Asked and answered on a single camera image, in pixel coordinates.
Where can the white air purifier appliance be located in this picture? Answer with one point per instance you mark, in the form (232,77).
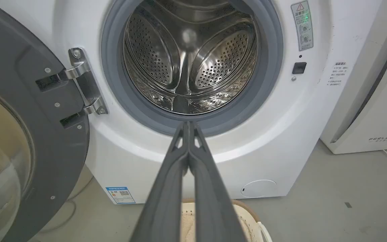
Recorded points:
(371,101)

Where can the white front-load washing machine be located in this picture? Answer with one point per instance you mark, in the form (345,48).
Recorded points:
(281,127)

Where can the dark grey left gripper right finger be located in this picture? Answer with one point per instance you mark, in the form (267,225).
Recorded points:
(210,201)

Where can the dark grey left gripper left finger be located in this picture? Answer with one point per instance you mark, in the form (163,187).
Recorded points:
(165,201)

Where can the grey washing machine door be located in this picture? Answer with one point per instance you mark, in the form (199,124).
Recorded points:
(22,121)

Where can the cream plastic laundry basket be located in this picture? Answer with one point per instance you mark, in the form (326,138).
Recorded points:
(247,222)

